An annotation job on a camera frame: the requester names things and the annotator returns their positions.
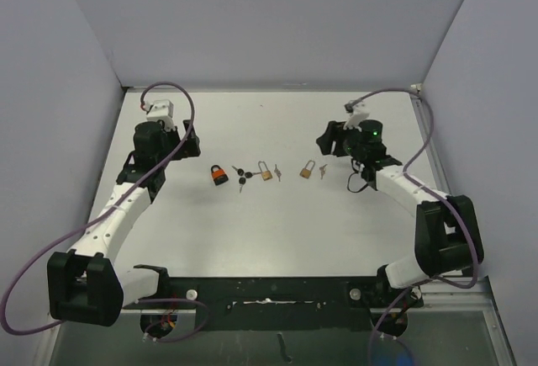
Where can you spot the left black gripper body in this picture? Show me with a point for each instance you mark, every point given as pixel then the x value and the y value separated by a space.
pixel 171 140

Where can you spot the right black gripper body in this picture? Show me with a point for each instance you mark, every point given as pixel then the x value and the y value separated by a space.
pixel 346 142

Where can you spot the padlock keys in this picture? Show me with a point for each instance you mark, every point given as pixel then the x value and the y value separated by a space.
pixel 278 173
pixel 322 170

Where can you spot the brass padlock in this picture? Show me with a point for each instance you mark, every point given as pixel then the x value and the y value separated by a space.
pixel 307 169
pixel 265 172

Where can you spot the orange black padlock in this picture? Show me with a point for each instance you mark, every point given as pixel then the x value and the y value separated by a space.
pixel 219 175

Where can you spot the black head keys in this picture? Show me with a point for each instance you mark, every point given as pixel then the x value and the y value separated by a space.
pixel 243 175

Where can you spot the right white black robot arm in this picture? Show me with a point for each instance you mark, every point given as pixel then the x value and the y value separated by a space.
pixel 446 235

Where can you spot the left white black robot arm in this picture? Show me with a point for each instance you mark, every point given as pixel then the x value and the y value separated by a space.
pixel 83 284

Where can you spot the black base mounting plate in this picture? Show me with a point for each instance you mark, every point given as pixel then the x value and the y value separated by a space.
pixel 283 304

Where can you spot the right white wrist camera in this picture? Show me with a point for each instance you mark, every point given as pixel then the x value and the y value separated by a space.
pixel 357 111

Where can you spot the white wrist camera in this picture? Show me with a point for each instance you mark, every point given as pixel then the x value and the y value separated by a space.
pixel 357 111
pixel 161 111

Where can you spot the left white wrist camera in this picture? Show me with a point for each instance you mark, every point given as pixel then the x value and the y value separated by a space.
pixel 161 111

